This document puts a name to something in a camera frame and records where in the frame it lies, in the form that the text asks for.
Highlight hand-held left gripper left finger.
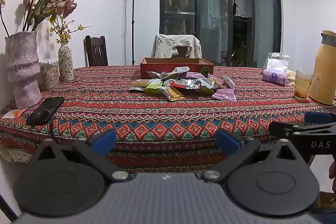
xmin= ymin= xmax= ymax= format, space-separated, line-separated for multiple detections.
xmin=31 ymin=130 xmax=132 ymax=182

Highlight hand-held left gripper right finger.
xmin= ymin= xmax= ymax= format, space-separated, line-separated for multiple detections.
xmin=202 ymin=130 xmax=305 ymax=182

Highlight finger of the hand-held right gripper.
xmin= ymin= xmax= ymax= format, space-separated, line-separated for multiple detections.
xmin=304 ymin=112 xmax=336 ymax=125
xmin=269 ymin=121 xmax=336 ymax=139

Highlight pile of snack packets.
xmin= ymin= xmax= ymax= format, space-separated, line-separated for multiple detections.
xmin=129 ymin=67 xmax=238 ymax=102

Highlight red cardboard box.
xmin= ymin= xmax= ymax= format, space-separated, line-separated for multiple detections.
xmin=140 ymin=57 xmax=214 ymax=79

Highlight person's right hand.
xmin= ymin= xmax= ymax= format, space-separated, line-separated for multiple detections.
xmin=329 ymin=160 xmax=336 ymax=193

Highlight glass of drink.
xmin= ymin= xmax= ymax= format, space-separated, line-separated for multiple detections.
xmin=293 ymin=70 xmax=314 ymax=101

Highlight yellow kettle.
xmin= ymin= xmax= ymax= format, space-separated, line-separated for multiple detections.
xmin=308 ymin=30 xmax=336 ymax=105

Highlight cream plastic bag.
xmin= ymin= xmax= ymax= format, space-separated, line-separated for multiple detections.
xmin=287 ymin=69 xmax=298 ymax=86

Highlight purple tissue pack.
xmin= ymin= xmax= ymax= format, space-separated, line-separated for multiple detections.
xmin=262 ymin=68 xmax=288 ymax=86

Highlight red patterned tablecloth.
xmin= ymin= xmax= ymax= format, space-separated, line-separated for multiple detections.
xmin=0 ymin=64 xmax=336 ymax=174

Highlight black phone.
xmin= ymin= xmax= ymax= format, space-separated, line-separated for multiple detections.
xmin=26 ymin=97 xmax=65 ymax=125

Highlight clear plastic bag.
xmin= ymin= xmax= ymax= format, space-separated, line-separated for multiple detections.
xmin=266 ymin=52 xmax=290 ymax=71

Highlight clear storage jar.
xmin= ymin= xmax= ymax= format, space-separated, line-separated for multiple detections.
xmin=39 ymin=59 xmax=60 ymax=92

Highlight small floral vase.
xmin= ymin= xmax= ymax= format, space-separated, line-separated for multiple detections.
xmin=58 ymin=42 xmax=75 ymax=82

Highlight dark wooden chair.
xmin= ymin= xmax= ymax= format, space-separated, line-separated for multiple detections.
xmin=83 ymin=35 xmax=109 ymax=67

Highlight white lace cloth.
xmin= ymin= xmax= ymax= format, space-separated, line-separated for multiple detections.
xmin=0 ymin=145 xmax=30 ymax=164

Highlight orange and white packet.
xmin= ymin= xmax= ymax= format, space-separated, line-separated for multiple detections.
xmin=1 ymin=108 xmax=28 ymax=119

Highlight brown chair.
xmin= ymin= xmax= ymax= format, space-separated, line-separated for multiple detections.
xmin=175 ymin=47 xmax=192 ymax=59

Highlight large pink ceramic vase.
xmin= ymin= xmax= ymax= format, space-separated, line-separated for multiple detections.
xmin=5 ymin=30 xmax=42 ymax=109

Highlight beige jacket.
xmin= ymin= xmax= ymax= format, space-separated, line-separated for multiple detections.
xmin=151 ymin=34 xmax=202 ymax=59

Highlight yellow flower sprigs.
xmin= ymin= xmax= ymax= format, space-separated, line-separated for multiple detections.
xmin=49 ymin=15 xmax=92 ymax=43

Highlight black framed glass door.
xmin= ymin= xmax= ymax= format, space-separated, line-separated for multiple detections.
xmin=160 ymin=0 xmax=282 ymax=68

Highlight studio light on stand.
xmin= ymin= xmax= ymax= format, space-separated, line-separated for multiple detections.
xmin=124 ymin=0 xmax=141 ymax=65

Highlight hanging light blue garment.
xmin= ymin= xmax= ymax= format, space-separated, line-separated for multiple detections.
xmin=202 ymin=0 xmax=221 ymax=30

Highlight black cable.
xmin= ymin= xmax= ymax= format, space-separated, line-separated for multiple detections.
xmin=49 ymin=119 xmax=57 ymax=141

